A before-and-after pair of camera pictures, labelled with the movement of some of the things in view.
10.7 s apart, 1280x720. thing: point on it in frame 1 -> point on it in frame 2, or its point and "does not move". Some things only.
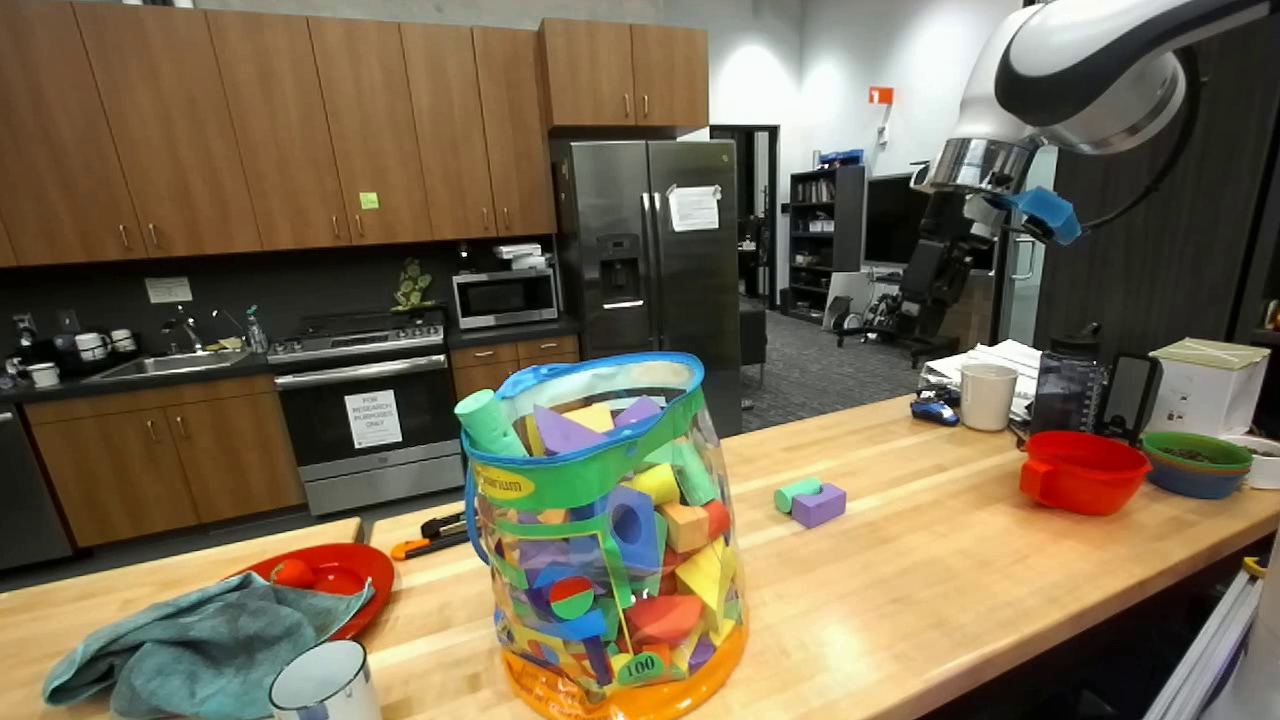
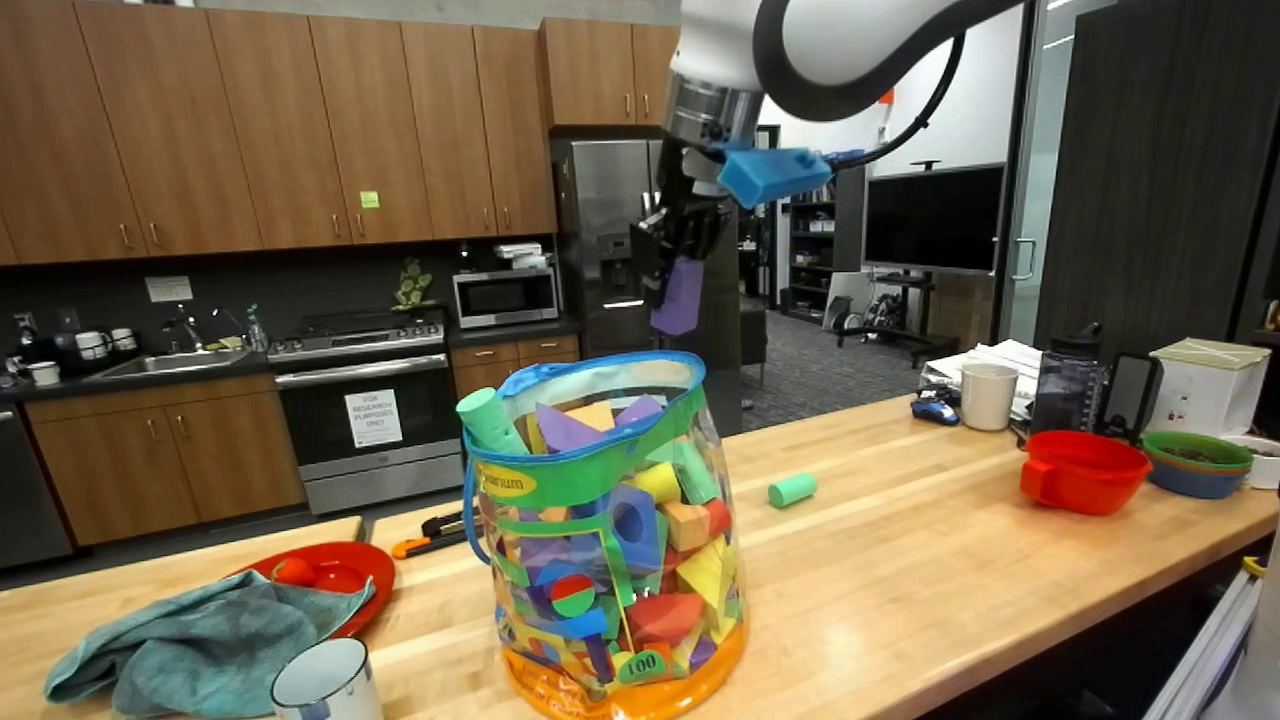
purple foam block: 820,504 -> 677,318
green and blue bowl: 1192,467 does not move
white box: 1204,386 does not move
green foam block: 792,490 does not move
